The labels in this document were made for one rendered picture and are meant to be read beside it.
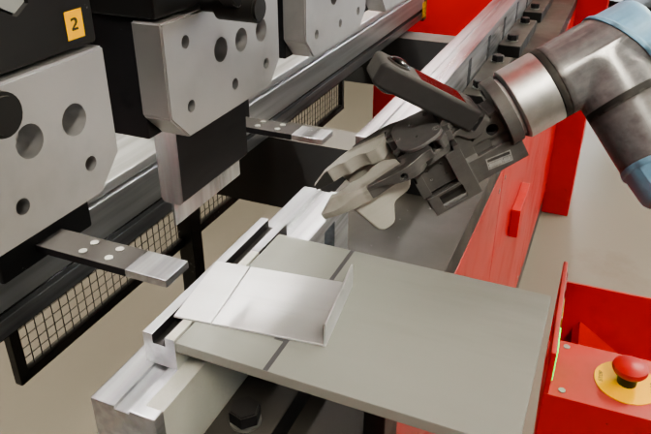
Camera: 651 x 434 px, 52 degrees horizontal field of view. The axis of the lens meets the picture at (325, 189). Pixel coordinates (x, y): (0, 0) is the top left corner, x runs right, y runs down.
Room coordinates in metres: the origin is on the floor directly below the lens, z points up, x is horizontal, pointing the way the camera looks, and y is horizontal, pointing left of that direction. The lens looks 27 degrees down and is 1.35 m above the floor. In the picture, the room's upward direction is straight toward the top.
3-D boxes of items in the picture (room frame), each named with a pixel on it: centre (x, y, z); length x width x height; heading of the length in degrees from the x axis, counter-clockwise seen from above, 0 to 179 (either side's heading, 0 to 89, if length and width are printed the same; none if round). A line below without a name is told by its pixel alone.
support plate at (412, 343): (0.44, -0.04, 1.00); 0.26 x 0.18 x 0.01; 67
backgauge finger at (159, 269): (0.56, 0.25, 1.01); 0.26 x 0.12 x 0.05; 67
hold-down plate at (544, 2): (2.14, -0.67, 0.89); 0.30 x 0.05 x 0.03; 157
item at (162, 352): (0.51, 0.09, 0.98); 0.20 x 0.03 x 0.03; 157
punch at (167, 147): (0.50, 0.10, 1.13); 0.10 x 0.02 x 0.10; 157
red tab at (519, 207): (1.38, -0.45, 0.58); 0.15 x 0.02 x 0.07; 157
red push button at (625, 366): (0.60, -0.36, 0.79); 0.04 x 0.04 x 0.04
